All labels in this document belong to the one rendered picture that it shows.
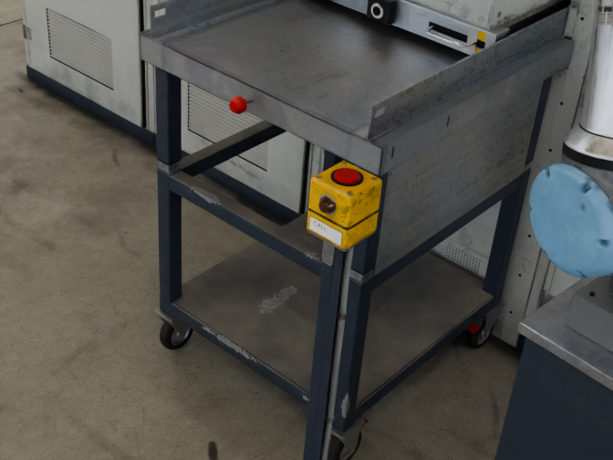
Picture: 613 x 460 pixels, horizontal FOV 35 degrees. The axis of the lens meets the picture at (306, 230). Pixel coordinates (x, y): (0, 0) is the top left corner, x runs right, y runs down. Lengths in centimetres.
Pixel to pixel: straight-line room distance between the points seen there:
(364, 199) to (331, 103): 38
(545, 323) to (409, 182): 47
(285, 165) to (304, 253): 94
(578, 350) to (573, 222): 28
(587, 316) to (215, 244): 158
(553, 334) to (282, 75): 74
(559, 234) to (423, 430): 115
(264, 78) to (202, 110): 119
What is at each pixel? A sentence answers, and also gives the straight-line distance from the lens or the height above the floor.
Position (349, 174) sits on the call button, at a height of 91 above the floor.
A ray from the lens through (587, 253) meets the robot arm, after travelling 125.
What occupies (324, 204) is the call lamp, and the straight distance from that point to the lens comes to 145.
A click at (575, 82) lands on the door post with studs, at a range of 224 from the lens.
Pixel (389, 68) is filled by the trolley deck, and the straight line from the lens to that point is 196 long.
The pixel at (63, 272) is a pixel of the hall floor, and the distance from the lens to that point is 278.
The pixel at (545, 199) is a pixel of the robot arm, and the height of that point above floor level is 101.
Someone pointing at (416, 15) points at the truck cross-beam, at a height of 90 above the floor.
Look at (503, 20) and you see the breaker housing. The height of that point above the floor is 93.
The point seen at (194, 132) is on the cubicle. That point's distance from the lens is 311.
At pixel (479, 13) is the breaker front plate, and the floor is 95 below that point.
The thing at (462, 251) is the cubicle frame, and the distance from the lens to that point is 258.
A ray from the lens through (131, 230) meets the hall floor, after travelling 292.
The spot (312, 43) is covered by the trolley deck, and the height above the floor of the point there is 85.
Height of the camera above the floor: 167
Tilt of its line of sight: 35 degrees down
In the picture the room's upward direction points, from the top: 5 degrees clockwise
